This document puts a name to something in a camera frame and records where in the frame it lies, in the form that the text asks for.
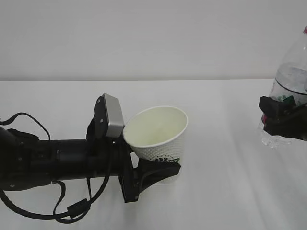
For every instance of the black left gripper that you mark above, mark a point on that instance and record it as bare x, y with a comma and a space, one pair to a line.
109, 157

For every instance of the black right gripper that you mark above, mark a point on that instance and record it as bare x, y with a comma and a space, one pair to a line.
284, 119

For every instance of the clear water bottle red label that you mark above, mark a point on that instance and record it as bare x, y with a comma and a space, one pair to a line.
289, 85

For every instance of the white paper cup green logo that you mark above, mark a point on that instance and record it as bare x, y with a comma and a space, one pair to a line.
157, 134

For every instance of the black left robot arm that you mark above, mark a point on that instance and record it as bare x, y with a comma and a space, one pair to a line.
27, 162

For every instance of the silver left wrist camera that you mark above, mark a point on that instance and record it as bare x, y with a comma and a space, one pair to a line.
115, 121

